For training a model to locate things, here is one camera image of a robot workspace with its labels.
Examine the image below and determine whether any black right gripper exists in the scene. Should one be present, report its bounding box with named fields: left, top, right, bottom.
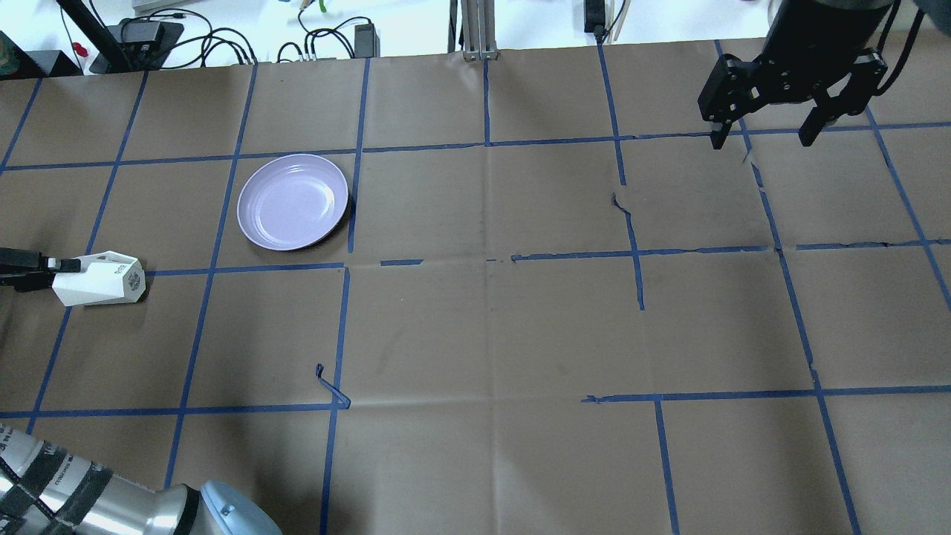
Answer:
left=698, top=1, right=889, bottom=150

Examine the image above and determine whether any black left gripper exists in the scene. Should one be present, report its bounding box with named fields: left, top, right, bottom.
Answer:
left=1, top=248, right=82, bottom=292

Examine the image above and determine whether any white faceted cup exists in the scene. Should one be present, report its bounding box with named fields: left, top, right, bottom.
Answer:
left=52, top=250, right=147, bottom=307

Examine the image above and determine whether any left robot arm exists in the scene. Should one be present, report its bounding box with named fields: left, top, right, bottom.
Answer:
left=1, top=247, right=281, bottom=534

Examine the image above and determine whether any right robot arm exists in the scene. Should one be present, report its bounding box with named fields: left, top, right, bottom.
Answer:
left=698, top=1, right=949, bottom=149

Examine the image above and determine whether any lavender plate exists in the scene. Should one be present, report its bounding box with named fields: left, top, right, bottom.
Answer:
left=236, top=155, right=351, bottom=251

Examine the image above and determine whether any black power adapter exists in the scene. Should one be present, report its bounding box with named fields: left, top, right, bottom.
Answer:
left=353, top=22, right=380, bottom=59

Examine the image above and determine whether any black wall adapter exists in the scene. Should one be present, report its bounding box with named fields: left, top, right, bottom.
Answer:
left=582, top=0, right=607, bottom=35

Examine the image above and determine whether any black cable bundle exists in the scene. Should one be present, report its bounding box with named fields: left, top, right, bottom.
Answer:
left=111, top=9, right=372, bottom=69

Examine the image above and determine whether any aluminium frame post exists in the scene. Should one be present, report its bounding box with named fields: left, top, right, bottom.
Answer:
left=447, top=0, right=499, bottom=62

